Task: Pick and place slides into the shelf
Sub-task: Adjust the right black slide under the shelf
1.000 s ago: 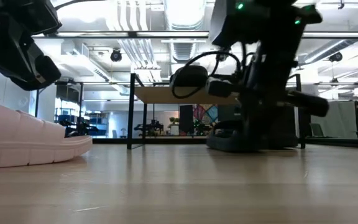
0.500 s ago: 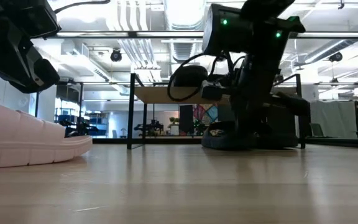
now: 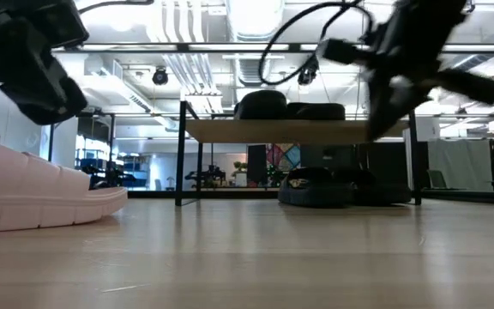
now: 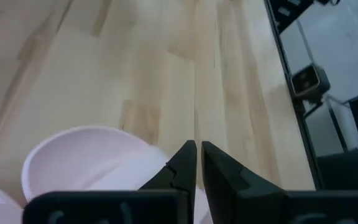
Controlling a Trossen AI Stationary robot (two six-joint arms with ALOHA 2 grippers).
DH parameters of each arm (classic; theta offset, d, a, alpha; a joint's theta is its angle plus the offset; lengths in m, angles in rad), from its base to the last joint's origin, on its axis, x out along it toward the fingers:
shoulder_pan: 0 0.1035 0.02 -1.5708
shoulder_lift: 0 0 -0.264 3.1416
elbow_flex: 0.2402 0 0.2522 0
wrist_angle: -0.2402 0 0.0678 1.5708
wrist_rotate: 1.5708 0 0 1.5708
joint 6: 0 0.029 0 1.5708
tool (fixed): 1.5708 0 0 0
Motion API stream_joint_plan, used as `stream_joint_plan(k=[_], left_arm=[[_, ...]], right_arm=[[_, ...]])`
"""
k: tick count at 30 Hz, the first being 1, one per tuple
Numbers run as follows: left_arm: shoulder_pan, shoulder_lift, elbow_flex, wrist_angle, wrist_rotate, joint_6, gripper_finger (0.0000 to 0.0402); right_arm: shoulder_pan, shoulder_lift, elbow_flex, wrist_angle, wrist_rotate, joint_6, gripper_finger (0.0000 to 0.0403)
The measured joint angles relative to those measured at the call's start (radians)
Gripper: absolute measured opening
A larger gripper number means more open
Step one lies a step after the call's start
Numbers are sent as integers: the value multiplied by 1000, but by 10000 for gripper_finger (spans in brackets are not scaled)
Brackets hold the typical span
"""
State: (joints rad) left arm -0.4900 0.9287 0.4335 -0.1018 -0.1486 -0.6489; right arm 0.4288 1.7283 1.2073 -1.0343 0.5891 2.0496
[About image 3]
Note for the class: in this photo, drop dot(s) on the black metal rack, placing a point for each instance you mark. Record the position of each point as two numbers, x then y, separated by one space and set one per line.
94 129

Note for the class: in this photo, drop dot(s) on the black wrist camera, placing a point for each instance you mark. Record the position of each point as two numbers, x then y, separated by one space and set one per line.
341 51
62 23

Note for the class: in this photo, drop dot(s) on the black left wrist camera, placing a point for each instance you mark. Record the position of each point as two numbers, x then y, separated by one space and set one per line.
62 23

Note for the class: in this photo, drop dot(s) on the black metal table frame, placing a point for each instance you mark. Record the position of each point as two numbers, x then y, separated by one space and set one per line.
187 47

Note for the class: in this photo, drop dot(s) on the black ceiling spotlight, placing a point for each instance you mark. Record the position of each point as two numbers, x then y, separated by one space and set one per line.
308 75
160 76

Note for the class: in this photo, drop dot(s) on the black upright panel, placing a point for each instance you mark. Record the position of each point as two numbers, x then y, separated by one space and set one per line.
256 165

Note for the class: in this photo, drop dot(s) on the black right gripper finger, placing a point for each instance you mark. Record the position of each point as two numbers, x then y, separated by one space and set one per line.
386 111

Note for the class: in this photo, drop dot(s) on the black robot station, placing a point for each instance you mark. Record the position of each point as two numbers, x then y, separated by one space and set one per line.
206 176

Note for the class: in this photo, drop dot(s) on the grey-green curtain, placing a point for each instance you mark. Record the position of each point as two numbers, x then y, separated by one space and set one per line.
461 163

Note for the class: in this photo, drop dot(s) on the grey chair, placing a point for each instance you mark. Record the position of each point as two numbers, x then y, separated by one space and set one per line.
436 179

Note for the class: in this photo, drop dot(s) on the pink rubber slide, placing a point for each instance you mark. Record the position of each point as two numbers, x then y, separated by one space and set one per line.
37 193

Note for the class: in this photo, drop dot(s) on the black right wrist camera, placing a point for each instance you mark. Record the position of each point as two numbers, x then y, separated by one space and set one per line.
341 51

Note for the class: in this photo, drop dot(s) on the wooden shelf black metal frame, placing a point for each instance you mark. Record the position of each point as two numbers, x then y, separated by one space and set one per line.
281 131

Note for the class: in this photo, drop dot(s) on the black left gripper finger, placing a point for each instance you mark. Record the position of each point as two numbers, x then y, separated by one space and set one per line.
50 105

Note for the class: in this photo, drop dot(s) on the black partition panel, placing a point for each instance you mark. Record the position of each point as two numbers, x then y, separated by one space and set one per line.
395 156

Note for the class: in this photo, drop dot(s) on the colourful wall art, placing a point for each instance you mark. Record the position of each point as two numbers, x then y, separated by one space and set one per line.
283 155

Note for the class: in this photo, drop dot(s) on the small plant in white pot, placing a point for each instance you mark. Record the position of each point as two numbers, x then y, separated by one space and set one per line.
239 173

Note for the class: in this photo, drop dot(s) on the black wall screen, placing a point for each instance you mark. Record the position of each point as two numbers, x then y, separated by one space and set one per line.
328 156

